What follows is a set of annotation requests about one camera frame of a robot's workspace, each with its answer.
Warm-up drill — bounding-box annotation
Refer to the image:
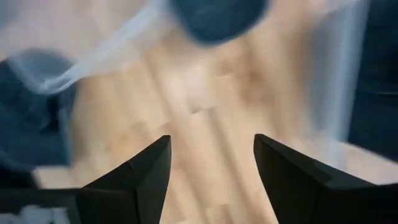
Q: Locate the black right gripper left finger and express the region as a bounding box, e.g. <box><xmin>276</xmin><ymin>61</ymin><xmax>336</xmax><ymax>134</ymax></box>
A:
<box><xmin>76</xmin><ymin>134</ymin><xmax>172</xmax><ymax>224</ymax></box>

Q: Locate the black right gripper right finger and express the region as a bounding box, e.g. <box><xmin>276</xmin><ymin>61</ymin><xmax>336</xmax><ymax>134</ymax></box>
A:
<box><xmin>253</xmin><ymin>133</ymin><xmax>398</xmax><ymax>224</ymax></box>

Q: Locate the dark beanie hat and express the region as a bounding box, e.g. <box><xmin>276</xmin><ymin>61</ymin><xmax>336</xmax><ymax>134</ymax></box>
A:
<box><xmin>0</xmin><ymin>52</ymin><xmax>77</xmax><ymax>174</ymax></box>
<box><xmin>169</xmin><ymin>0</ymin><xmax>270</xmax><ymax>46</ymax></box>
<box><xmin>348</xmin><ymin>0</ymin><xmax>398</xmax><ymax>162</ymax></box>

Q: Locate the small clear plastic bin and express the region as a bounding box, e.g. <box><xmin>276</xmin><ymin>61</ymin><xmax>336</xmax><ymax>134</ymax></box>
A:
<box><xmin>306</xmin><ymin>0</ymin><xmax>398</xmax><ymax>166</ymax></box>

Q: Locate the large clear plastic bin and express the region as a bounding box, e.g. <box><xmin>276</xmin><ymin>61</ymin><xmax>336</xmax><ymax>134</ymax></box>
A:
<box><xmin>0</xmin><ymin>0</ymin><xmax>178</xmax><ymax>175</ymax></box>

